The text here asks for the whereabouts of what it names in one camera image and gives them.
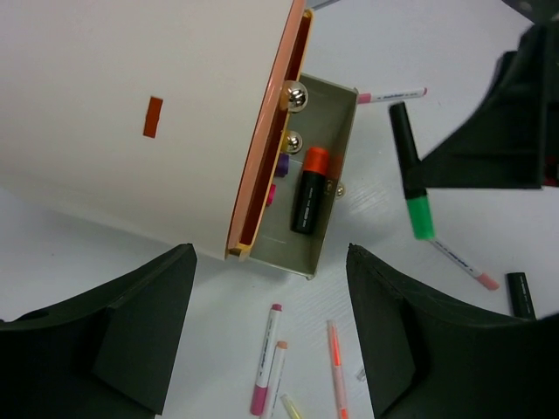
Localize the yellow thin pen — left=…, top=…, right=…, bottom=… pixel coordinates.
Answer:
left=280, top=394, right=303, bottom=419

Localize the white round drawer cabinet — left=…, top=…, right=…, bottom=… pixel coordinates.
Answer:
left=1, top=1, right=357, bottom=278

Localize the pink cap black highlighter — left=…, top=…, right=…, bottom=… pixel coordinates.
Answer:
left=266, top=184, right=276, bottom=207

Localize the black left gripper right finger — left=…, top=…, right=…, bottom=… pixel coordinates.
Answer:
left=346, top=244, right=558, bottom=418

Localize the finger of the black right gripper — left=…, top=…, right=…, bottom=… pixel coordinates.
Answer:
left=412, top=25, right=558, bottom=189

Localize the orange thin pen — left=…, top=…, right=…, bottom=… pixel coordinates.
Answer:
left=327, top=320, right=349, bottom=419

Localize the purple cap black highlighter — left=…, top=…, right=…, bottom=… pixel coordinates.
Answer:
left=274, top=153, right=290, bottom=178

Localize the peach cap white marker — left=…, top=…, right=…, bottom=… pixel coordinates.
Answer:
left=259, top=340, right=288, bottom=419

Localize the pink marker near cabinet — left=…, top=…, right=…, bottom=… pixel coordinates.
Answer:
left=357, top=87, right=428, bottom=105

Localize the orange cap black highlighter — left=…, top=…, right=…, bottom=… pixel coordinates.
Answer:
left=291, top=147, right=329, bottom=235

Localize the yellow cap black highlighter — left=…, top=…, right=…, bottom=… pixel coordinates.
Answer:
left=506, top=272, right=536, bottom=320

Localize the blue ballpoint pen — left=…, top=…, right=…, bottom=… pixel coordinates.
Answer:
left=355, top=367, right=366, bottom=382

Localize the green cap black highlighter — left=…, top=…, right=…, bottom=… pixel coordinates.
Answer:
left=389, top=102, right=435, bottom=241

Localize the magenta cap white marker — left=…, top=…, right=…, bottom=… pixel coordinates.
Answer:
left=250, top=303, right=283, bottom=416

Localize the salmon cap white marker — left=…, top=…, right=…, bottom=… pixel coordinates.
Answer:
left=429, top=238, right=500, bottom=291

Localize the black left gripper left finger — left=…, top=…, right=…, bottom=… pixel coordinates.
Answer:
left=1, top=244, right=197, bottom=418

